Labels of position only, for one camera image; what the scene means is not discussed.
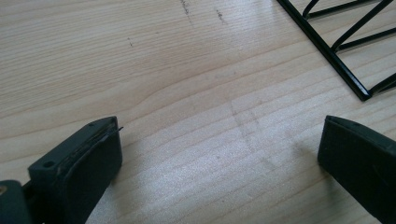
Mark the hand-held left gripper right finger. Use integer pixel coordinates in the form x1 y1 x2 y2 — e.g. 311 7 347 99
317 115 396 224

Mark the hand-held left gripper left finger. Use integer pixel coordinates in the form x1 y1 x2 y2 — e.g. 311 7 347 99
27 116 124 224

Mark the black metal wire rack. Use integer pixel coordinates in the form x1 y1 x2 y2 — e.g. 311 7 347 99
276 0 396 103

